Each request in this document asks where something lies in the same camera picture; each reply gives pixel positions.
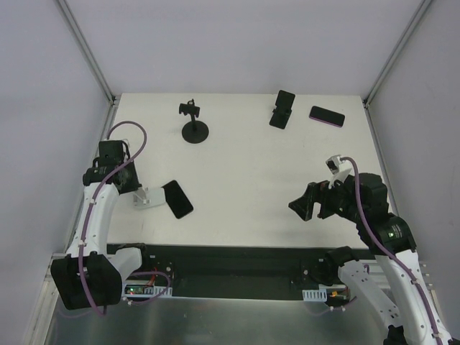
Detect silver metal phone stand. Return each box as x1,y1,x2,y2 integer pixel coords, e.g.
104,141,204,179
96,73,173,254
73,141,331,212
133,187,166,209

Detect black smartphone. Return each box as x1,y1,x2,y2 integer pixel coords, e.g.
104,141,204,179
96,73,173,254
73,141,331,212
162,180,194,219

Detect black folding phone stand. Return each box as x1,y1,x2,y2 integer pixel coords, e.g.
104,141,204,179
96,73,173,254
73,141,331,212
269,90,295,129

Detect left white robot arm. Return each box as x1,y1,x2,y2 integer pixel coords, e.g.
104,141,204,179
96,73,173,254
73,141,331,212
50,140,152,310

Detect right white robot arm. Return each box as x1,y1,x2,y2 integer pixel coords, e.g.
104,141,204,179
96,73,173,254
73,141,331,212
288,173,459,344

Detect black round-base phone holder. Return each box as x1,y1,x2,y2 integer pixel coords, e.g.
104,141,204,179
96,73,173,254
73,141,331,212
178,98,209,144

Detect purple-case smartphone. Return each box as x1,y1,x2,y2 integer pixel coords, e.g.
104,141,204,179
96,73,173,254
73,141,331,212
309,106,345,127

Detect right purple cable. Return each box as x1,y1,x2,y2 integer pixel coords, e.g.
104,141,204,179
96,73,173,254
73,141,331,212
305,155,446,345

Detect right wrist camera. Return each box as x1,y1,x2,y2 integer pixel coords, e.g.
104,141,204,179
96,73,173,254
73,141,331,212
326,155,353,189

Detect left aluminium frame post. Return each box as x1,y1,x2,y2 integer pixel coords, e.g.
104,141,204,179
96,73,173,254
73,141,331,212
54,0,116,105

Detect aluminium frame post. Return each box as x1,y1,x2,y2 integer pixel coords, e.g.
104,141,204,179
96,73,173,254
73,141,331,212
363,0,435,109
54,0,116,105

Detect right white cable duct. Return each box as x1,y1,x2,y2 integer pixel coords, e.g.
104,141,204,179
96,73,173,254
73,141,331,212
302,288,328,303

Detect white cable duct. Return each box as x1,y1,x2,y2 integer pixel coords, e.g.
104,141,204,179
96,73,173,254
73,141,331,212
302,288,328,303
121,284,173,299

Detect left white cable duct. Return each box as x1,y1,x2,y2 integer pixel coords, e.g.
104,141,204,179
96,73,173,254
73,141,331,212
121,284,173,299

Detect aluminium front rail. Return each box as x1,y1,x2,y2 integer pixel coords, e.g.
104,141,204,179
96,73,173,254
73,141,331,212
46,253,72,282

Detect right aluminium frame post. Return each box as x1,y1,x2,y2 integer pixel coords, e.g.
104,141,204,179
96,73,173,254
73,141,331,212
363,0,435,109

